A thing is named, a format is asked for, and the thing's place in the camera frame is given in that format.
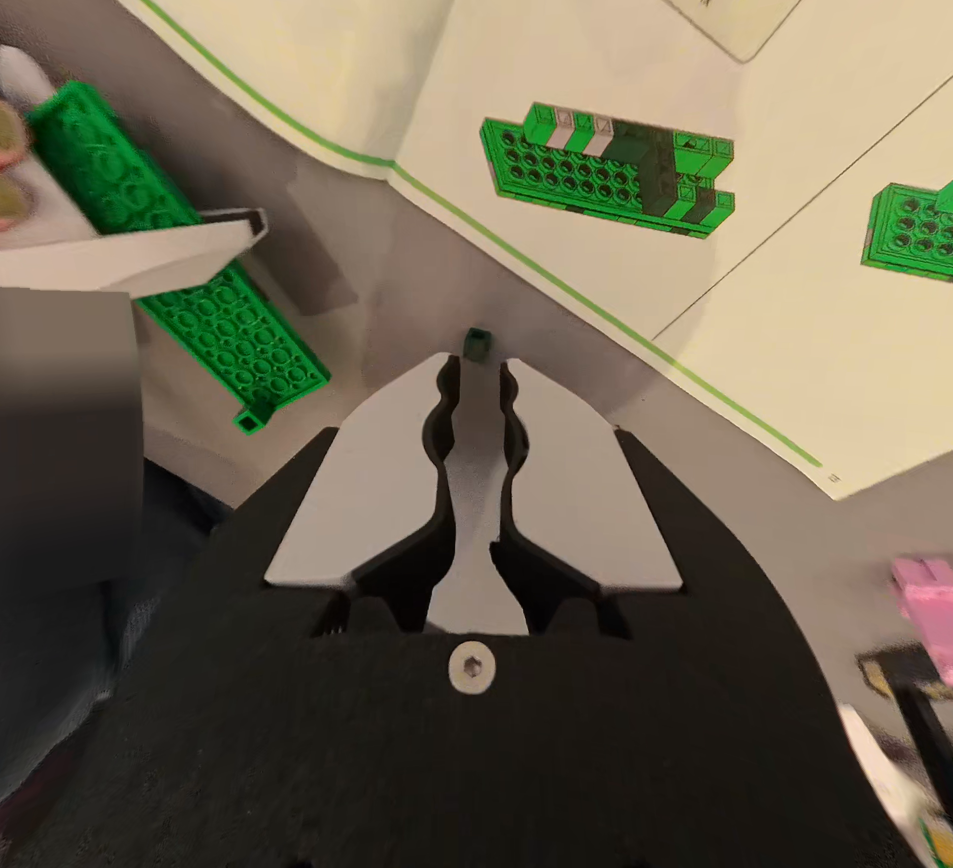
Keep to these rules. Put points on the small bright green brick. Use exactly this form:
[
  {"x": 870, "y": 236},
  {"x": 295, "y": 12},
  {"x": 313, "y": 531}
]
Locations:
[{"x": 253, "y": 421}]

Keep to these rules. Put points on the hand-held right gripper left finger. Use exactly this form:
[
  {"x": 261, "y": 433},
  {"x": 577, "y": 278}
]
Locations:
[{"x": 357, "y": 495}]

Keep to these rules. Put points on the person's left hand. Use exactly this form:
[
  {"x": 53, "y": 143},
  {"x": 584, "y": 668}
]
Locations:
[{"x": 9, "y": 134}]

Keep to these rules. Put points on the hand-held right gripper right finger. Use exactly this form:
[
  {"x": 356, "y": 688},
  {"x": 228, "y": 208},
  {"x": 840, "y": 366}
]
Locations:
[{"x": 588, "y": 503}]

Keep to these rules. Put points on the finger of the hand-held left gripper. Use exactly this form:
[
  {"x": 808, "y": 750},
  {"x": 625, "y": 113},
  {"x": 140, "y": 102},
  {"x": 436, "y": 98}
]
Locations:
[{"x": 149, "y": 257}]

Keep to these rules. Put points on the small dark green brick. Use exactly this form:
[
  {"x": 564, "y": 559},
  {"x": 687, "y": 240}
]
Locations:
[{"x": 476, "y": 346}]

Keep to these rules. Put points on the grey desk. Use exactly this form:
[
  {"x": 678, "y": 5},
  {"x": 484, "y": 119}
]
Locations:
[{"x": 417, "y": 265}]

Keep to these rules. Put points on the green studded brick plate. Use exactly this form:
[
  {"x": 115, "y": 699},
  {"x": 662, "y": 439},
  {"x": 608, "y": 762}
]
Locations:
[{"x": 223, "y": 339}]

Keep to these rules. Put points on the white plastic bag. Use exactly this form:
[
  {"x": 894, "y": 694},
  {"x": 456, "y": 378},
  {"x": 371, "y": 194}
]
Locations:
[{"x": 878, "y": 771}]

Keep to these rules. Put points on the pink brick pig figure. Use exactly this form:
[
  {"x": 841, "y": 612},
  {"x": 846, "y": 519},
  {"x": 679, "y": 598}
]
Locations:
[{"x": 927, "y": 607}]

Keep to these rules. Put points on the building instruction booklet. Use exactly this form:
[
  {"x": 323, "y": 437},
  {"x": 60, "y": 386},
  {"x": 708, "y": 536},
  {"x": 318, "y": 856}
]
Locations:
[{"x": 335, "y": 26}]

